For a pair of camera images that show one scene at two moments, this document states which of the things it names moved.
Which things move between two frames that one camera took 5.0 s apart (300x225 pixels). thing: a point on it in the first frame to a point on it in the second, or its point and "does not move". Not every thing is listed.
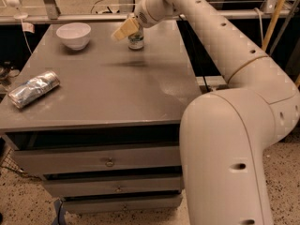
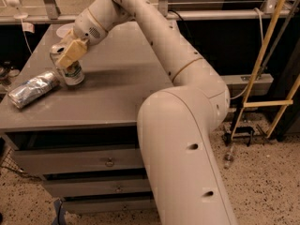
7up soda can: x=136 y=40 to x=72 y=73
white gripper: x=143 y=17 to x=86 y=27
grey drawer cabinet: x=108 y=140 does not move
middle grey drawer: x=77 y=187 does not move
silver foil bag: x=34 y=89 does not move
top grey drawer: x=41 y=161 does not move
